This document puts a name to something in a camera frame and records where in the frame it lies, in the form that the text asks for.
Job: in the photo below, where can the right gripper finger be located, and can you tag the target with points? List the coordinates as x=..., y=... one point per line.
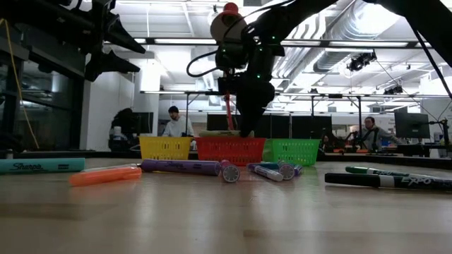
x=252, y=109

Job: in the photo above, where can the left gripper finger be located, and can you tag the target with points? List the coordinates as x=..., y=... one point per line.
x=120, y=37
x=109, y=65

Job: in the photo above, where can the teal marker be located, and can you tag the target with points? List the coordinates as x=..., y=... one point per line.
x=265, y=165

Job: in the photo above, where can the blue Expo marker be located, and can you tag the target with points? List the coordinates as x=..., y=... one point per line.
x=268, y=173

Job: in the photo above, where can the chunky purple marker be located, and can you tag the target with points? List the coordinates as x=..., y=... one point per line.
x=286, y=171

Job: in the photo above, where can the violet pen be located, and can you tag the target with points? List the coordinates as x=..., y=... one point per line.
x=298, y=169

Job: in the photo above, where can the purple highlighter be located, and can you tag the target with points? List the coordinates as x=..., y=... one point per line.
x=180, y=166
x=230, y=173

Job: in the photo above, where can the brown Expo marker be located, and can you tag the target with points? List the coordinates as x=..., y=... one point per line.
x=113, y=167

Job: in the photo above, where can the cyan Sharpie highlighter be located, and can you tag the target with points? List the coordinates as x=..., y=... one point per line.
x=42, y=165

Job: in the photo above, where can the black Expo marker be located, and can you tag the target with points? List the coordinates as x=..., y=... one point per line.
x=353, y=180

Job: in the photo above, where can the green Expo marker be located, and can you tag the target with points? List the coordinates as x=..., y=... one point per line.
x=374, y=171

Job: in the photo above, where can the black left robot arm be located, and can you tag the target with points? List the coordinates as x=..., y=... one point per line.
x=35, y=14

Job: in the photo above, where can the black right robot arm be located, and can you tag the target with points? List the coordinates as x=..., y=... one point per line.
x=300, y=14

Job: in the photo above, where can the red plastic basket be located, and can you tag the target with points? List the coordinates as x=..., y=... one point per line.
x=229, y=150

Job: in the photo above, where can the green plastic basket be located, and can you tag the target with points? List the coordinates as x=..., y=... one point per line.
x=291, y=151

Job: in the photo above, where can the person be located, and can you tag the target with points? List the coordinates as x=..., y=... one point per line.
x=374, y=135
x=176, y=125

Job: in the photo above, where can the yellow plastic basket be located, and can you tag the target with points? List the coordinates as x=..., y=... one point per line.
x=166, y=148

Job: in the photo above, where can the orange highlighter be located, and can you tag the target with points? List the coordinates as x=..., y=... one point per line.
x=106, y=175

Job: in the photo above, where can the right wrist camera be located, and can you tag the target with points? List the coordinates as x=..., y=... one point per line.
x=229, y=85

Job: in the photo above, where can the black ceiling camera rig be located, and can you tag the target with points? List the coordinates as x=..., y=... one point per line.
x=360, y=61
x=393, y=90

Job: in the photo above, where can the black aluminium table frame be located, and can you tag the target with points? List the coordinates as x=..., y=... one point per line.
x=388, y=162

